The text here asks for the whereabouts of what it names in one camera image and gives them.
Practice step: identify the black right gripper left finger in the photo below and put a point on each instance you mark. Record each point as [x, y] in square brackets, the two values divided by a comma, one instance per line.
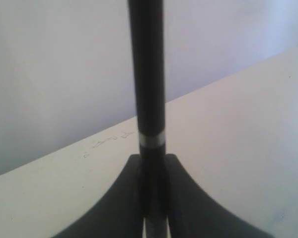
[118, 214]

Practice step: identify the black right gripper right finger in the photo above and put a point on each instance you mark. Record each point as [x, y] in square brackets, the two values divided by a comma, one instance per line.
[192, 213]

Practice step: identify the black paintbrush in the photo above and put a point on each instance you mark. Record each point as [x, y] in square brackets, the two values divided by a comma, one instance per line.
[146, 24]

